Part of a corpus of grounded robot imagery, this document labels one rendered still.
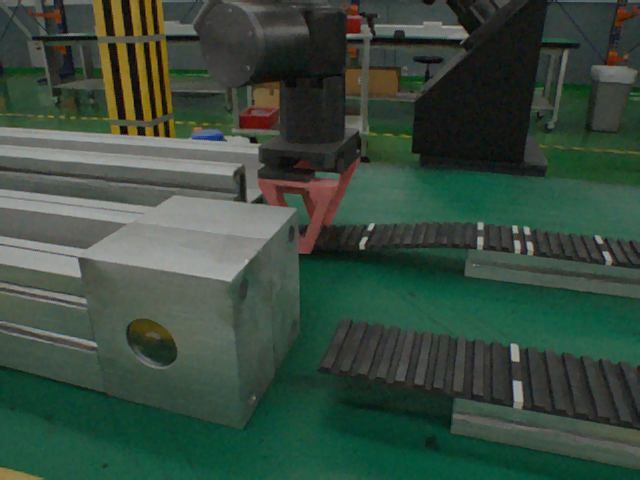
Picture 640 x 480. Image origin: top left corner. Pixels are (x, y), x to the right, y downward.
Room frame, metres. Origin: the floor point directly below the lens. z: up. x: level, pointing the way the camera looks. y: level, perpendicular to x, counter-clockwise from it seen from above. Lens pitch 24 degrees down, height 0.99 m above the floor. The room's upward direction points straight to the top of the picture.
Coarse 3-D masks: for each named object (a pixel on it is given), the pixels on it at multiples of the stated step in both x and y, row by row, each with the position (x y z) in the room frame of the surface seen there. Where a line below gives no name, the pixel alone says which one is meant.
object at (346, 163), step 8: (352, 144) 0.45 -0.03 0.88; (344, 152) 0.42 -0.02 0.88; (352, 152) 0.45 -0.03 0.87; (304, 160) 0.48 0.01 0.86; (336, 160) 0.42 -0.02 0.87; (344, 160) 0.42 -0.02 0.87; (352, 160) 0.45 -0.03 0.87; (304, 168) 0.48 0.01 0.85; (312, 168) 0.48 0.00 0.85; (320, 168) 0.48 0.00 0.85; (336, 168) 0.42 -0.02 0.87; (344, 168) 0.42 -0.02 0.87; (352, 168) 0.47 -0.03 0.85; (344, 176) 0.47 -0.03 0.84; (352, 176) 0.48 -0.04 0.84; (344, 184) 0.47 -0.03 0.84; (344, 192) 0.47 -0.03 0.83; (304, 200) 0.48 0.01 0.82; (312, 200) 0.48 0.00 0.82; (336, 200) 0.47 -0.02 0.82; (312, 208) 0.48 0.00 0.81; (336, 208) 0.47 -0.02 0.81; (328, 216) 0.47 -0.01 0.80; (328, 224) 0.47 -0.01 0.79
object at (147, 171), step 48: (0, 144) 0.59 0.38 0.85; (48, 144) 0.57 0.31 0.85; (96, 144) 0.55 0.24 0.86; (144, 144) 0.53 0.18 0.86; (192, 144) 0.52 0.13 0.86; (240, 144) 0.52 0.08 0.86; (48, 192) 0.48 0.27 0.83; (96, 192) 0.46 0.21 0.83; (144, 192) 0.45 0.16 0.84; (192, 192) 0.43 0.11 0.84; (240, 192) 0.43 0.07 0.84
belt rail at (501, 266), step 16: (480, 256) 0.39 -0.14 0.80; (496, 256) 0.38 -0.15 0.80; (512, 256) 0.38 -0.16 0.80; (528, 256) 0.38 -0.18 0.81; (464, 272) 0.39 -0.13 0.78; (480, 272) 0.39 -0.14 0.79; (496, 272) 0.38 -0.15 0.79; (512, 272) 0.38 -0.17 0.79; (528, 272) 0.37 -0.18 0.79; (544, 272) 0.38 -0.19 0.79; (560, 272) 0.37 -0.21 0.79; (576, 272) 0.37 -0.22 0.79; (592, 272) 0.36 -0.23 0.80; (608, 272) 0.36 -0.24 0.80; (624, 272) 0.35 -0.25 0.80; (560, 288) 0.37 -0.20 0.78; (576, 288) 0.36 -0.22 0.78; (592, 288) 0.36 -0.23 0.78; (608, 288) 0.36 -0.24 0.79; (624, 288) 0.35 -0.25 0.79
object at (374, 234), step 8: (384, 224) 0.45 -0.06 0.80; (368, 232) 0.44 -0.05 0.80; (376, 232) 0.44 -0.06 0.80; (384, 232) 0.44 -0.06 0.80; (360, 240) 0.42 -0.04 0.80; (368, 240) 0.42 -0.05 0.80; (376, 240) 0.41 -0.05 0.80; (360, 248) 0.41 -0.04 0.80; (368, 248) 0.41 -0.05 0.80; (376, 248) 0.40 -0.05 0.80
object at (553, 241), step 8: (544, 232) 0.41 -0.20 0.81; (552, 232) 0.41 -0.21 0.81; (560, 232) 0.41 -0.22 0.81; (552, 240) 0.39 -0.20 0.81; (560, 240) 0.39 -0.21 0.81; (552, 248) 0.37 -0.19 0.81; (560, 248) 0.38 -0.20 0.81; (568, 248) 0.37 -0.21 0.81; (552, 256) 0.36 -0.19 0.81; (560, 256) 0.36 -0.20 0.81; (568, 256) 0.36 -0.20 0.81
